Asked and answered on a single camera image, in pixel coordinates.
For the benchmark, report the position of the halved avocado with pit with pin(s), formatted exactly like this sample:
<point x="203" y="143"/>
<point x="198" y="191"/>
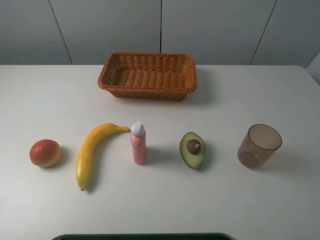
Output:
<point x="192" y="150"/>

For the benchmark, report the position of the brown wicker basket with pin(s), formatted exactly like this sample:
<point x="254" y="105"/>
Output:
<point x="165" y="76"/>

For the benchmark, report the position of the pink bottle white cap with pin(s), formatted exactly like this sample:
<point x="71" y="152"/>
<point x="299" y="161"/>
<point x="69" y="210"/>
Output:
<point x="138" y="143"/>

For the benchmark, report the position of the yellow banana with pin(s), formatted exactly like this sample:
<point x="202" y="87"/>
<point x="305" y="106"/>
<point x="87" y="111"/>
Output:
<point x="85" y="159"/>

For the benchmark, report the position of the brown translucent plastic cup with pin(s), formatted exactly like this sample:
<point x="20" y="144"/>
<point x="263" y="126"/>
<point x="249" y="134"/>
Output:
<point x="259" y="144"/>

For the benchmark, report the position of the black tray edge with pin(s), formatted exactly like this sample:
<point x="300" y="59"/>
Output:
<point x="146" y="236"/>

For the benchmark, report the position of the red orange round fruit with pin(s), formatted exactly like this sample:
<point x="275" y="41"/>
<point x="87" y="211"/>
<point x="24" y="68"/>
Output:
<point x="45" y="153"/>

